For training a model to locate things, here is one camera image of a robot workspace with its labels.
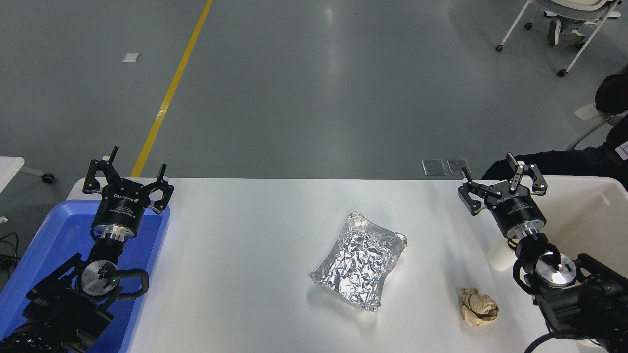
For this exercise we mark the white chair with casters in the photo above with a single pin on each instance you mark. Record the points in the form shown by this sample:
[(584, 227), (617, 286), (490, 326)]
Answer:
[(584, 37)]

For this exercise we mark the white table with caster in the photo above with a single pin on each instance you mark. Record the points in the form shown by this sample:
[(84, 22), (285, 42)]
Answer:
[(10, 169)]

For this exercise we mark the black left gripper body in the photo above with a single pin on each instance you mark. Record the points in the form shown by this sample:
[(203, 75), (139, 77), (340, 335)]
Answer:
[(120, 208)]

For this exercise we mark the crumpled silver foil tray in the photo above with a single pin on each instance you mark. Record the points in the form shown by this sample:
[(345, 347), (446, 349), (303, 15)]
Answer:
[(358, 260)]

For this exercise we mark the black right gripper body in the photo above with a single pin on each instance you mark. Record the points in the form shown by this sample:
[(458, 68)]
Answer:
[(515, 208)]

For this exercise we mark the metal floor plate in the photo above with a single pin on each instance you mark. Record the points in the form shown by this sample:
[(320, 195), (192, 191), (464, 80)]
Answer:
[(434, 167), (458, 166)]

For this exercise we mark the blue plastic tray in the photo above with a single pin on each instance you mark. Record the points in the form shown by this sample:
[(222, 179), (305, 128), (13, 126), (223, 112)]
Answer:
[(59, 235)]

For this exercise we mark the large pale bin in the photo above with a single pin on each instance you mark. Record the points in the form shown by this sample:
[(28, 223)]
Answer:
[(584, 215)]

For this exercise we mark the person's shoe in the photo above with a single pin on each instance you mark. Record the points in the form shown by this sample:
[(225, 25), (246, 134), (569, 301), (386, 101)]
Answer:
[(554, 32), (576, 38)]

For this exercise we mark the white paper cup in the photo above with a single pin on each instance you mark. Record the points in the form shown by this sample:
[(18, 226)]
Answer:
[(500, 257)]

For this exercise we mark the person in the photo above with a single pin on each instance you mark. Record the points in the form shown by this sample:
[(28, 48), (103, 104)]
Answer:
[(579, 162)]

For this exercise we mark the crumpled tan paper ball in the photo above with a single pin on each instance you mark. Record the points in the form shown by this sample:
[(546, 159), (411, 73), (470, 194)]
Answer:
[(478, 309)]

